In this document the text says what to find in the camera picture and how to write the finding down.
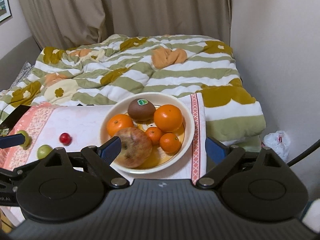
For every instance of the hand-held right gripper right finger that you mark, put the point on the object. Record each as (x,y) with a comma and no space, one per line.
(215,151)

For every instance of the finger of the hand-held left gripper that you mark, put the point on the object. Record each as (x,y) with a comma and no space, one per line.
(11,140)
(16,172)

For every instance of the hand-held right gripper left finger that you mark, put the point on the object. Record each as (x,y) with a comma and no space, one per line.
(111,150)

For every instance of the green round fruit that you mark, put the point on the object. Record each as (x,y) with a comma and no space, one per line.
(44,152)
(25,141)

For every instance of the yellow-red apple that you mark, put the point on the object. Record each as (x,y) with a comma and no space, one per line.
(136,147)

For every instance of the large orange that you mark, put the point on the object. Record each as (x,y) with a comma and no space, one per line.
(120,124)
(168,118)

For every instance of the cream bowl with cartoon print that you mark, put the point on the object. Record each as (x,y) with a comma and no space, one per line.
(188,120)

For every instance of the small tangerine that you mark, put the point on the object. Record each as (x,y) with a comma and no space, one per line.
(153,135)
(170,143)

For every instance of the brown kiwi with green sticker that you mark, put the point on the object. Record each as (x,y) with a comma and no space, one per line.
(141,109)

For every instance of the pink and white floral towel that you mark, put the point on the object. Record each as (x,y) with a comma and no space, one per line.
(82,122)

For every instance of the red cherry tomato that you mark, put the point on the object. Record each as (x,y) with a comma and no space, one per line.
(65,138)

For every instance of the white plastic bag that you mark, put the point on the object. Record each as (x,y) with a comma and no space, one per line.
(277,143)

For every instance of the grey patterned bed sheet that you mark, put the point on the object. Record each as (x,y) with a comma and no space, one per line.
(22,73)

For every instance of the green striped floral blanket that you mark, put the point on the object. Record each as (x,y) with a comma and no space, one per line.
(160,80)

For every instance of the grey padded headboard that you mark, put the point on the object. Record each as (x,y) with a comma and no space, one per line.
(15,55)

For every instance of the beige curtain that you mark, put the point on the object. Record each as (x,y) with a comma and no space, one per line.
(125,7)

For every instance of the framed wall poster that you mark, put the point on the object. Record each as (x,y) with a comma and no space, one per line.
(4,3)

